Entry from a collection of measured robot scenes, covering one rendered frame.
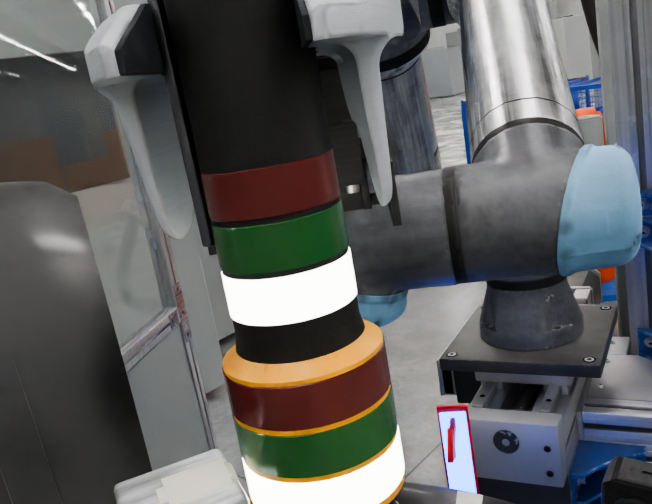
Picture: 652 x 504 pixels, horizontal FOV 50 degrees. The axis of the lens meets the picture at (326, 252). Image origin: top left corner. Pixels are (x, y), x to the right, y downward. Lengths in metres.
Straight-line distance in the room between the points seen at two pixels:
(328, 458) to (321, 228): 0.06
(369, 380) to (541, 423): 0.78
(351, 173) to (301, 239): 0.08
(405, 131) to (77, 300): 0.63
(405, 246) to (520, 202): 0.07
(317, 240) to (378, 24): 0.05
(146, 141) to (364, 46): 0.06
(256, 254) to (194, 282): 3.27
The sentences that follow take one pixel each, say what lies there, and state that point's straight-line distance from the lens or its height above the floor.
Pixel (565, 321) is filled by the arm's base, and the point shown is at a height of 1.07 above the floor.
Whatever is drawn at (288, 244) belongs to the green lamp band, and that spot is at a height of 1.43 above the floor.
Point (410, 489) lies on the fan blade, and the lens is 0.51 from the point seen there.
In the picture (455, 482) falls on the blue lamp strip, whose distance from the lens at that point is 0.61.
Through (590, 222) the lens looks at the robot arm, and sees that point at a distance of 0.42.
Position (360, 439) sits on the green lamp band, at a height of 1.38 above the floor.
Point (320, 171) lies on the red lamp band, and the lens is 0.16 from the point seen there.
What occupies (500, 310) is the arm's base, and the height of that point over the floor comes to 1.09.
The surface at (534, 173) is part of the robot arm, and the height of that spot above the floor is 1.39.
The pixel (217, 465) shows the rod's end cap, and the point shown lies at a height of 1.37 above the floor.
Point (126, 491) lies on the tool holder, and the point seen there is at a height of 1.37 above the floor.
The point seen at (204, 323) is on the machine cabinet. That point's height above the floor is 0.39.
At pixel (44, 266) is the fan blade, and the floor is 1.41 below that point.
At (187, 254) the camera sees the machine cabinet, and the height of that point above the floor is 0.75.
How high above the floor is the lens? 1.46
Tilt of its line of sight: 14 degrees down
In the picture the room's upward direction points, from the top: 10 degrees counter-clockwise
